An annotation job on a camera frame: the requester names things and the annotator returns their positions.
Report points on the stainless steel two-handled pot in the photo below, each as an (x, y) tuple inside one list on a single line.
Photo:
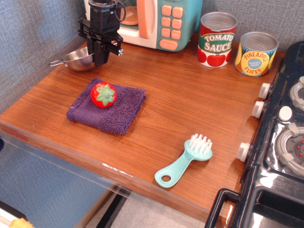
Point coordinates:
[(80, 60)]

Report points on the red toy tomato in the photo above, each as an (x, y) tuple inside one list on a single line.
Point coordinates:
[(103, 95)]

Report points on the white stove knob upper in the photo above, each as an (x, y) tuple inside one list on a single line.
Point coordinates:
[(264, 90)]

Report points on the white stove knob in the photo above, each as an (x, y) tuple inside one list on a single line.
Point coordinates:
[(257, 109), (243, 151), (264, 90)]

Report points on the white stove knob lower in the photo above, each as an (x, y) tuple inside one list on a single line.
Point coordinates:
[(243, 151)]

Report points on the pineapple slices can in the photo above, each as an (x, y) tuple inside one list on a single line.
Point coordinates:
[(256, 53)]

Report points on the teal dish brush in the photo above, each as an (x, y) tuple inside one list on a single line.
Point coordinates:
[(197, 148)]

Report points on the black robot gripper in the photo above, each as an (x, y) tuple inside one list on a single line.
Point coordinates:
[(101, 28)]

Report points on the purple folded towel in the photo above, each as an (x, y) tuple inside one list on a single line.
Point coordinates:
[(114, 119)]

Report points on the black toy stove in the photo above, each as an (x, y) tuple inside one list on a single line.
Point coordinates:
[(272, 182)]

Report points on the teal toy microwave oven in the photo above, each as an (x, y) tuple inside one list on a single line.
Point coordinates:
[(159, 24)]

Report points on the tomato sauce can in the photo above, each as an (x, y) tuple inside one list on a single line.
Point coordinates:
[(216, 38)]

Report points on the white stove knob middle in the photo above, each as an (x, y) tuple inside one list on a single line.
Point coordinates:
[(257, 109)]

